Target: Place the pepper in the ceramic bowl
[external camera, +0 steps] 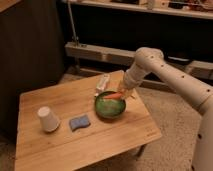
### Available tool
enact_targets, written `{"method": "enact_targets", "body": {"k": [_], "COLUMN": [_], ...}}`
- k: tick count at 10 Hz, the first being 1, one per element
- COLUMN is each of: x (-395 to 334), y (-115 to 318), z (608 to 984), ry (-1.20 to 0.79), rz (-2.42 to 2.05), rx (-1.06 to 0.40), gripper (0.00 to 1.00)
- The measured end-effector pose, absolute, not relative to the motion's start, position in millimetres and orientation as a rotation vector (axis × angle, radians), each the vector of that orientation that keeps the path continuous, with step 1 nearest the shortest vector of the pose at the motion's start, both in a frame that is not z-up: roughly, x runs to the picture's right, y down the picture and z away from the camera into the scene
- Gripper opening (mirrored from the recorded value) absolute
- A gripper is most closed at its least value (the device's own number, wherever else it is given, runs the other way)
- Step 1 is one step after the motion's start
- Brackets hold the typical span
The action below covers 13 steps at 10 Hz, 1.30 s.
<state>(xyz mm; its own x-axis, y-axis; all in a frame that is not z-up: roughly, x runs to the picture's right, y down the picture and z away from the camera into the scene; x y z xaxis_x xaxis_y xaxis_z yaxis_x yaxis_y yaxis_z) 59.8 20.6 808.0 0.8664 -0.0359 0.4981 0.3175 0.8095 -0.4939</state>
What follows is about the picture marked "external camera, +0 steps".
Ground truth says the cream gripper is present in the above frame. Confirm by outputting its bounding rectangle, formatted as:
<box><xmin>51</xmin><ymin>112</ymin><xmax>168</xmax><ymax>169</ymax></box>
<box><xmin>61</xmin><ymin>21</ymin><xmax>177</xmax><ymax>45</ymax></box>
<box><xmin>117</xmin><ymin>69</ymin><xmax>142</xmax><ymax>99</ymax></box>

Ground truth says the orange pepper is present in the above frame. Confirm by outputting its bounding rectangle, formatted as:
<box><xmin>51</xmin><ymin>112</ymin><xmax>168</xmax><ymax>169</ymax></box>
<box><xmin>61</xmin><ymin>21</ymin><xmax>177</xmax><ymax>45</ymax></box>
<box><xmin>103</xmin><ymin>92</ymin><xmax>124</xmax><ymax>99</ymax></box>

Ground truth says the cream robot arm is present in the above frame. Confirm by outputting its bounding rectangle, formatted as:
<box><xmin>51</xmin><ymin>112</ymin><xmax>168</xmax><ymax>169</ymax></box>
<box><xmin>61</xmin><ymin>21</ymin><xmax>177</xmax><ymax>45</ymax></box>
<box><xmin>118</xmin><ymin>47</ymin><xmax>213</xmax><ymax>171</ymax></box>

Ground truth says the green ceramic bowl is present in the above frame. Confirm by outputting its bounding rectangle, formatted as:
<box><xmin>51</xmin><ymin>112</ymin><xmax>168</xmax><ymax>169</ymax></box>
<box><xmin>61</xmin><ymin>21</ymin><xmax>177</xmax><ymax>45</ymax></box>
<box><xmin>94</xmin><ymin>91</ymin><xmax>126</xmax><ymax>119</ymax></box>

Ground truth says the white rectangular packet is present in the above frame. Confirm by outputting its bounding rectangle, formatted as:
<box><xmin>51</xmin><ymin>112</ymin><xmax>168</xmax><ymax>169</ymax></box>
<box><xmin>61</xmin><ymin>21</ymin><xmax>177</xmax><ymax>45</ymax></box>
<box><xmin>95</xmin><ymin>74</ymin><xmax>110</xmax><ymax>95</ymax></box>

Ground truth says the long wooden shelf beam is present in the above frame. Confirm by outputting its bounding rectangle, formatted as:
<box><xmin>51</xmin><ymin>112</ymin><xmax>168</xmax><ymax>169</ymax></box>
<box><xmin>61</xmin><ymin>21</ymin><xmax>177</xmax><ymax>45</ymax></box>
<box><xmin>65</xmin><ymin>42</ymin><xmax>213</xmax><ymax>80</ymax></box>

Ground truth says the blue sponge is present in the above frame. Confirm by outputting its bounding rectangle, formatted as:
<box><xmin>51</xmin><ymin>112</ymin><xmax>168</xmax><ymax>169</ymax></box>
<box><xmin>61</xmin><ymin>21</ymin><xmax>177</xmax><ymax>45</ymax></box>
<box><xmin>69</xmin><ymin>115</ymin><xmax>90</xmax><ymax>131</ymax></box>

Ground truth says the wooden table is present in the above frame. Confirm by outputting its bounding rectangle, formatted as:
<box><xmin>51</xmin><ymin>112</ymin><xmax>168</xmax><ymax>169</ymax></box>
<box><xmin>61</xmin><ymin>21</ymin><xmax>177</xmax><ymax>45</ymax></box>
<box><xmin>15</xmin><ymin>76</ymin><xmax>161</xmax><ymax>171</ymax></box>

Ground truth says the metal pole stand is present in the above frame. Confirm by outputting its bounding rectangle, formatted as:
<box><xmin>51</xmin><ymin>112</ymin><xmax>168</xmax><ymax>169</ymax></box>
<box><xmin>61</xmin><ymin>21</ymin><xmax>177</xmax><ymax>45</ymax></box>
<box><xmin>67</xmin><ymin>0</ymin><xmax>83</xmax><ymax>46</ymax></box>

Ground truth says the white paper cup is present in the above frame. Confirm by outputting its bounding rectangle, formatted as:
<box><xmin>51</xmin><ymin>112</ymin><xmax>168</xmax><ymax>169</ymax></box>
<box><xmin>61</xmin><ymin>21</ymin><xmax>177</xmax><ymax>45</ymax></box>
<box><xmin>37</xmin><ymin>106</ymin><xmax>60</xmax><ymax>132</ymax></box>

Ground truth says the upper shelf with items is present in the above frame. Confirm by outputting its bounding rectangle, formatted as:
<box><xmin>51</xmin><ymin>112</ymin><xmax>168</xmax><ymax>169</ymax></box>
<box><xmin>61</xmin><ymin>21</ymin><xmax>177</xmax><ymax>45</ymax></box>
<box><xmin>61</xmin><ymin>0</ymin><xmax>213</xmax><ymax>20</ymax></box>

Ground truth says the black handle on beam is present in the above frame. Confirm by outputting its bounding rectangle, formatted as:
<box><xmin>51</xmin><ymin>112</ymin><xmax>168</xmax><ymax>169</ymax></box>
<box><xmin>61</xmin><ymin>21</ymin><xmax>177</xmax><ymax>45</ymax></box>
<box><xmin>168</xmin><ymin>56</ymin><xmax>190</xmax><ymax>62</ymax></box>

